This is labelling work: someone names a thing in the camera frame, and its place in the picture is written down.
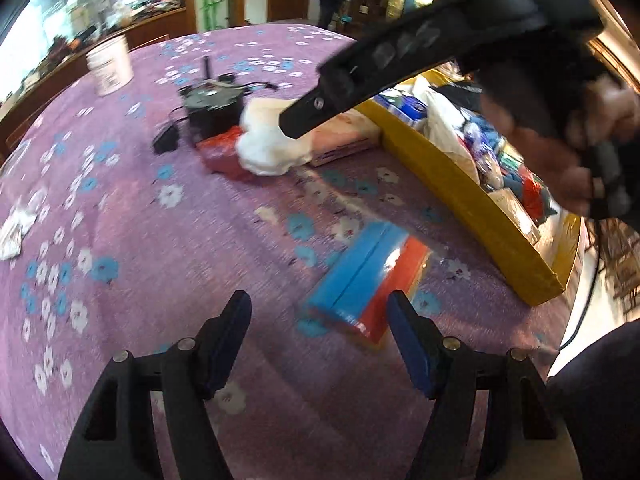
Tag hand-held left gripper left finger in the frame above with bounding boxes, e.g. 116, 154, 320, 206
57, 290, 252, 480

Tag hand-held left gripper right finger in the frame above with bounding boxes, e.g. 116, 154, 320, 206
387, 290, 576, 480

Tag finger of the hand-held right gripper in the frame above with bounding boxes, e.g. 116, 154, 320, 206
278, 0, 467, 139

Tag blue tissue pack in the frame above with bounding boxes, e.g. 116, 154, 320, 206
374, 87, 429, 131

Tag blue red sponge pack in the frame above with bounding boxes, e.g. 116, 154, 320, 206
304, 219, 434, 349

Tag white cloth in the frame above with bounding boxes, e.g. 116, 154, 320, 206
422, 91, 481, 181

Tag white fluffy towel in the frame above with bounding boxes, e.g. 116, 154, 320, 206
235, 97, 322, 177

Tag blue white soft packet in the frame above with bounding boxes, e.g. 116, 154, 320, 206
462, 110, 506, 189

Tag yellow cardboard box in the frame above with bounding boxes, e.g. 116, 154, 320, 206
356, 66, 584, 307

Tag beige facial tissue pack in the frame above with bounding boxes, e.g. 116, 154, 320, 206
487, 187, 544, 244

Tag blue towel red bag bundle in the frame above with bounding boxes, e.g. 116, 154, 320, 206
500, 152, 559, 221

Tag person's right hand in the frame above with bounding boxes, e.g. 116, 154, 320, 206
500, 77, 640, 216

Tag pink tissue pack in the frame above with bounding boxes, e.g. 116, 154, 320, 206
307, 107, 384, 169

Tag purple floral tablecloth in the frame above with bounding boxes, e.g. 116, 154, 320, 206
0, 20, 592, 480

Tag black cylindrical motor device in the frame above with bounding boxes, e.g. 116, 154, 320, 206
179, 56, 252, 142

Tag red plastic bag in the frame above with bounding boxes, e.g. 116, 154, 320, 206
195, 127, 251, 179

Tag person's dark trousers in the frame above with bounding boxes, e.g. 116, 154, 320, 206
547, 320, 640, 480

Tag black power adapter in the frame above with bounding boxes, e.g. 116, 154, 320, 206
152, 124, 181, 156

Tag white crumpled wrappers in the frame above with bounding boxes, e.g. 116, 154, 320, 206
0, 204, 39, 261

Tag white plastic jar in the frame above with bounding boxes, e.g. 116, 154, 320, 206
85, 37, 135, 97

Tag wooden framed glass partition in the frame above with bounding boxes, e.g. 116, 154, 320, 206
0, 0, 199, 127

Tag black cable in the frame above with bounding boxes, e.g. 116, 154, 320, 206
559, 220, 604, 351

